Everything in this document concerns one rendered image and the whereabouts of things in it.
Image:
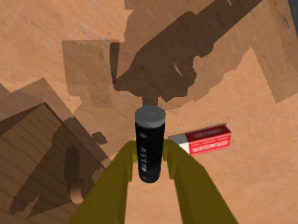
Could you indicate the brown wooden drawer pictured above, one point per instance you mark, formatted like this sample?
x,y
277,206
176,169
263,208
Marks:
x,y
41,165

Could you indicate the red and white eraser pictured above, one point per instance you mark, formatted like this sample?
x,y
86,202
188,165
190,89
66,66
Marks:
x,y
204,141

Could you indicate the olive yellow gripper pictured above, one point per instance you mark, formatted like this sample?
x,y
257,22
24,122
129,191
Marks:
x,y
200,202

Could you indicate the black battery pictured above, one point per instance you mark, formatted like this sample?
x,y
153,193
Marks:
x,y
150,129

